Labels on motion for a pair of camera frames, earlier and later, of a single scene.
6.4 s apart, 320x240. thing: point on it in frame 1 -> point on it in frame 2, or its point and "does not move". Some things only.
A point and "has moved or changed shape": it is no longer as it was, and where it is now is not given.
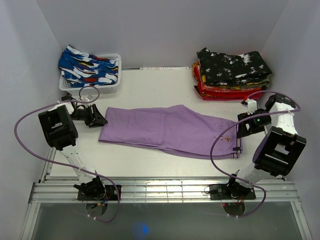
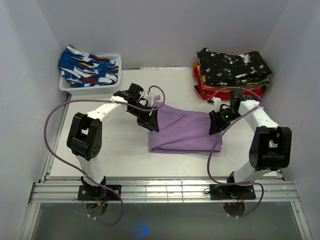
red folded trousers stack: x=211 y=92 does not move
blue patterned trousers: x=79 y=69 does not move
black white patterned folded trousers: x=243 y=71 does not move
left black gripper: x=99 y=118 -> x=148 y=121
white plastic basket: x=70 y=88 does not move
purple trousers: x=179 y=129 has moved or changed shape
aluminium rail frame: x=269 y=189 does not move
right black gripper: x=242 y=131 -> x=216 y=125
